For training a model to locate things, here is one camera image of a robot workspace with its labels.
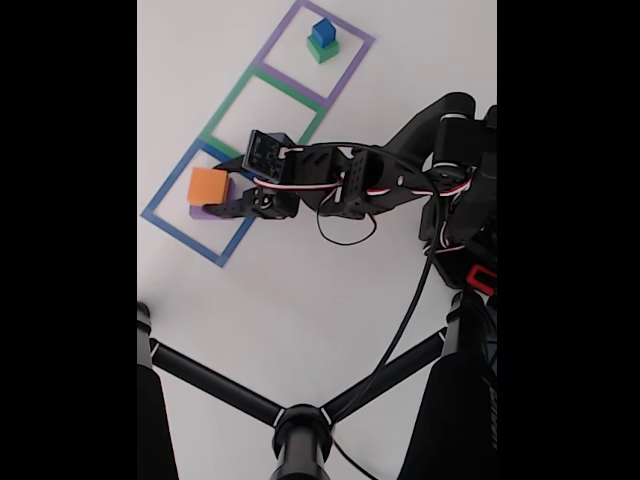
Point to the orange block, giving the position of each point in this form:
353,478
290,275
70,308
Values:
207,186

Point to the purple block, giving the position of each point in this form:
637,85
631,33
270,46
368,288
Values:
197,212

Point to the green block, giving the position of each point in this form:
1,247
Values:
322,52

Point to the small blue cube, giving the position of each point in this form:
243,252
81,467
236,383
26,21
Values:
323,31

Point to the green tape square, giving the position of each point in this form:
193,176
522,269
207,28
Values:
220,112

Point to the blue tape square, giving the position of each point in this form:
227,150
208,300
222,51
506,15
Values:
175,227

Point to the purple tape square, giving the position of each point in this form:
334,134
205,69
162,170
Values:
295,85

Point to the red clamp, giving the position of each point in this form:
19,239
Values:
482,280

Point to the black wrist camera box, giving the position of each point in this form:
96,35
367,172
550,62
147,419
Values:
265,157

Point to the black camera tripod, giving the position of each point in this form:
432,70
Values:
300,440

